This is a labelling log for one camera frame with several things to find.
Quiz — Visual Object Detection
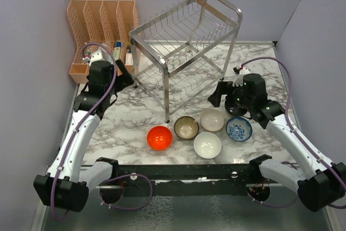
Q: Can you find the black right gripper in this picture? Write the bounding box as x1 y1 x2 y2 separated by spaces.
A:
208 81 253 110

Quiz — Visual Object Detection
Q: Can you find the dark patterned cream-inside bowl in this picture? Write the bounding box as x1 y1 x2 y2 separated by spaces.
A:
174 116 199 140

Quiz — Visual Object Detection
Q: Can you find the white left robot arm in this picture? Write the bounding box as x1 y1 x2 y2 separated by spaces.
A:
34 60 134 212

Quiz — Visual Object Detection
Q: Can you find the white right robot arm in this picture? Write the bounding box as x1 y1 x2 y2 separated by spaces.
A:
208 74 345 212

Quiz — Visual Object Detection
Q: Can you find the cream bottle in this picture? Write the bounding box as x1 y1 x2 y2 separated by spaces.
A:
125 45 134 65

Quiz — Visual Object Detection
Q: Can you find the white blue tube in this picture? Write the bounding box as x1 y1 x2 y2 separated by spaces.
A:
113 41 122 60

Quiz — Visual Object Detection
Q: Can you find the beige speckled bowl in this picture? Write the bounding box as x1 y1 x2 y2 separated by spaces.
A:
200 108 224 132

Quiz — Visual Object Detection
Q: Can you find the blue and white bowl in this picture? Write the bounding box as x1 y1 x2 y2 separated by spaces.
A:
225 117 252 142

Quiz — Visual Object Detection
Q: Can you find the peach plastic file organizer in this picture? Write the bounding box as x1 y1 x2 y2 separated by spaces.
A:
67 0 139 84

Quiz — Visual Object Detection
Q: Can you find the red bowl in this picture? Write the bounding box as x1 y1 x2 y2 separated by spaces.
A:
147 126 173 151

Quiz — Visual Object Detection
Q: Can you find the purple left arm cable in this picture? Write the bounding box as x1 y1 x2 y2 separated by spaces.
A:
50 43 154 222

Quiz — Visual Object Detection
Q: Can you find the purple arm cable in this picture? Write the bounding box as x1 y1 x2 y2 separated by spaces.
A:
236 57 346 210
50 43 154 222

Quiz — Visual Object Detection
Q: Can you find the steel wire dish rack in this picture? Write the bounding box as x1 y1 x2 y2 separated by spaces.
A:
129 0 243 123

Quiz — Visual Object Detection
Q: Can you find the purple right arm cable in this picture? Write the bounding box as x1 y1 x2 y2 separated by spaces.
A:
236 57 346 210

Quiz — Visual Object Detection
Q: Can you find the black aluminium frame rail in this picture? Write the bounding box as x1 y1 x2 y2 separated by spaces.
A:
96 157 271 197

